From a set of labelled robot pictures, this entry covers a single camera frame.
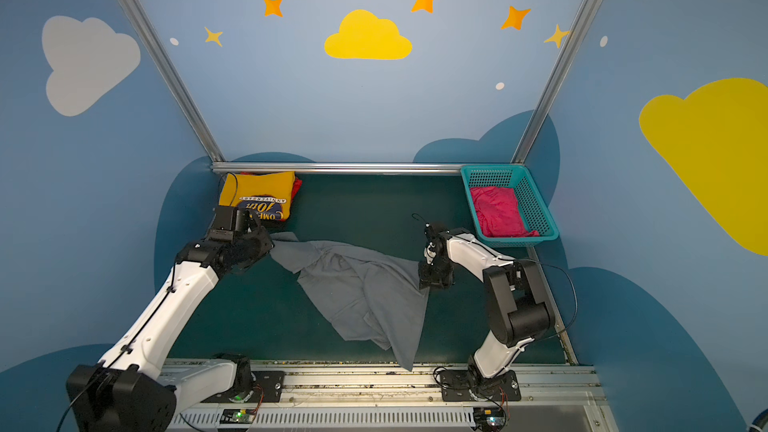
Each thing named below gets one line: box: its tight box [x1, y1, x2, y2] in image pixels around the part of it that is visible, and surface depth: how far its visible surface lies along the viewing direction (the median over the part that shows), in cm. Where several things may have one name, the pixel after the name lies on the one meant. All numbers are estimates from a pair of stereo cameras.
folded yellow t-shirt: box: [219, 171, 296, 220], surface depth 109 cm
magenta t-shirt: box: [470, 186, 540, 237], surface depth 112 cm
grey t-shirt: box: [268, 232, 430, 372], surface depth 91 cm
